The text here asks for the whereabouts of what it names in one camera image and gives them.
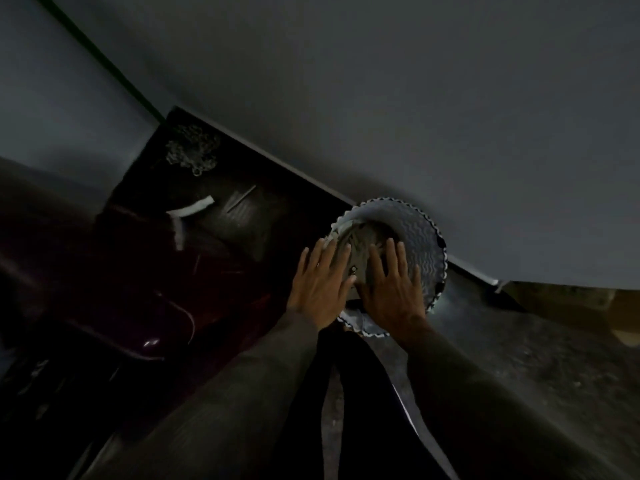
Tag person's right hand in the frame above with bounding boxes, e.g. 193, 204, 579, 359
353, 238, 430, 341

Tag person's left hand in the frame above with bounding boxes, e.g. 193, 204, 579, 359
286, 237, 357, 331

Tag black white zigzag laundry basket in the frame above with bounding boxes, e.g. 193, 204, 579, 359
327, 196, 449, 338

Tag person's left forearm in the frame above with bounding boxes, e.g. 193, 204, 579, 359
82, 309, 321, 480

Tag person's right forearm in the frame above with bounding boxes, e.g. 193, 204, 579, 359
402, 319, 640, 480

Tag thin stick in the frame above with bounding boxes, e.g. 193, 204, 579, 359
225, 184, 257, 214

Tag cardboard box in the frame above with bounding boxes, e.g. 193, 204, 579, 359
502, 280, 640, 348

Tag green pipe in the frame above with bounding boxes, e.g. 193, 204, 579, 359
32, 0, 166, 123

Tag white bent hose piece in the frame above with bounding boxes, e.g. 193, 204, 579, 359
166, 194, 216, 251

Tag pile of metal chain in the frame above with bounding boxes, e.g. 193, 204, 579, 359
165, 123, 221, 177

